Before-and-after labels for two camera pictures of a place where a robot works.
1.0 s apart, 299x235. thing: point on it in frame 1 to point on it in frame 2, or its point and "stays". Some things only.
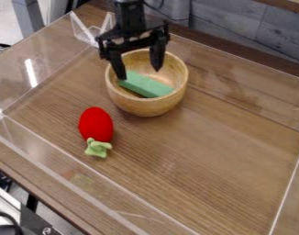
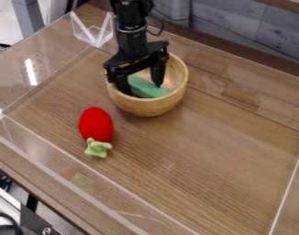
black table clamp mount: (32, 223) stays
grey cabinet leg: (28, 16) stays
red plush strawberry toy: (96, 126) stays
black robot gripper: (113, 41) to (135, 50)
